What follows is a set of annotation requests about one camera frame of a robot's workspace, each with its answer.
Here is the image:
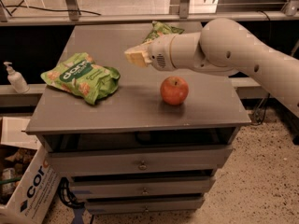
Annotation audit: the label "green rice chip bag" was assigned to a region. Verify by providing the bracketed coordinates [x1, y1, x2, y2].
[40, 52, 121, 105]

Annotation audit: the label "metal window frame rail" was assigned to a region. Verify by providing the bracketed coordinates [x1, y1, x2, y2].
[0, 0, 299, 26]

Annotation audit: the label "grey drawer cabinet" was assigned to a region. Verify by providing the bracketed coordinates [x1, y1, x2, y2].
[26, 24, 250, 214]

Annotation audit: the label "black cables under cabinet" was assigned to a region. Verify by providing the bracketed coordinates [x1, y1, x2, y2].
[57, 176, 86, 210]

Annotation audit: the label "green jalapeno chip bag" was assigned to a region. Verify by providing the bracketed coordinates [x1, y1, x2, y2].
[143, 21, 184, 42]

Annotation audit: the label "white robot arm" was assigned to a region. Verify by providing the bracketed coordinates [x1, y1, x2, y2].
[124, 18, 299, 117]

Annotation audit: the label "white cardboard box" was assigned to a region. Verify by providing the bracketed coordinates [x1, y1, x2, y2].
[0, 117, 59, 224]

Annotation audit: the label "white pump bottle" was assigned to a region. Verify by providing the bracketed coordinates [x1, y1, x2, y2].
[4, 62, 29, 93]

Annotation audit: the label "red apple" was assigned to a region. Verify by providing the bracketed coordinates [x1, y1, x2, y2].
[160, 77, 189, 105]

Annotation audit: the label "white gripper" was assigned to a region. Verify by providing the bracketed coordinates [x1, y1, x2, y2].
[124, 35, 175, 71]

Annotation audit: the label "black cable on ledge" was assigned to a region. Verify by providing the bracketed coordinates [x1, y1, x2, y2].
[0, 0, 102, 17]

